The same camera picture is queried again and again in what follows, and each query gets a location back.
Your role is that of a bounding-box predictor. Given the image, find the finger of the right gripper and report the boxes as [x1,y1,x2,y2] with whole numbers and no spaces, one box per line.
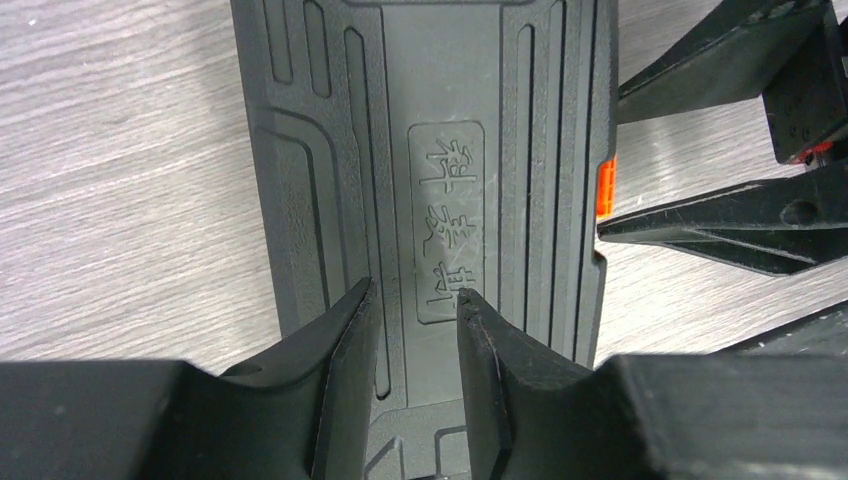
[617,0,829,124]
[597,162,847,276]

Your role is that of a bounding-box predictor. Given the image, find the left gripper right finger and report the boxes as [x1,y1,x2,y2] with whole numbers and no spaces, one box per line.
[457,289,847,479]

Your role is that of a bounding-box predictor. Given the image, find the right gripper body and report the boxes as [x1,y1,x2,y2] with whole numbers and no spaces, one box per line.
[763,1,847,165]

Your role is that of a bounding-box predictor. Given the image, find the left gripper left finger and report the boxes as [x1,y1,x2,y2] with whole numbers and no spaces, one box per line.
[1,278,379,479]

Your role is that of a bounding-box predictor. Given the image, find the black tool kit case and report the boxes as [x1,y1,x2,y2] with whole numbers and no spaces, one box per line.
[231,1,618,479]

